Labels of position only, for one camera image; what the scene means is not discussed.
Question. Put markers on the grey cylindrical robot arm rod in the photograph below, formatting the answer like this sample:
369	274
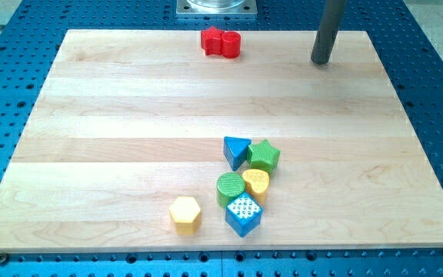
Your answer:
329	25

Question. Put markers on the blue triangle block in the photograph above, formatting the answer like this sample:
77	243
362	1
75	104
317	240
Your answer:
235	151

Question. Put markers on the green star block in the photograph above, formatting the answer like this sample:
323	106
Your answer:
263	156

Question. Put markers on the green cylinder block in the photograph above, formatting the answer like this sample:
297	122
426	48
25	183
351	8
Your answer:
229	186

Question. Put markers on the yellow heart block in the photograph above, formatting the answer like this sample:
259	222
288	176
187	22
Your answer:
256	184

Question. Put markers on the blue cube block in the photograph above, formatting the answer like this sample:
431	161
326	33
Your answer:
243	214

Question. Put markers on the light wooden board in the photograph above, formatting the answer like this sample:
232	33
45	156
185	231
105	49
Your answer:
129	120

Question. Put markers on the yellow hexagon block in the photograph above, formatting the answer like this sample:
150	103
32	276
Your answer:
186	214

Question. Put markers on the red cylinder block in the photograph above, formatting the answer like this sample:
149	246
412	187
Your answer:
230	44

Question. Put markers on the red star block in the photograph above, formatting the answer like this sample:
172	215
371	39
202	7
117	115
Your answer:
211	41

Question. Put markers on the blue perforated metal table plate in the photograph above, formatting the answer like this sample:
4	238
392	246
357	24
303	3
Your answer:
409	40

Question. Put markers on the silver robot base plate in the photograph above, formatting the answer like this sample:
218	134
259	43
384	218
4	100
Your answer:
216	8

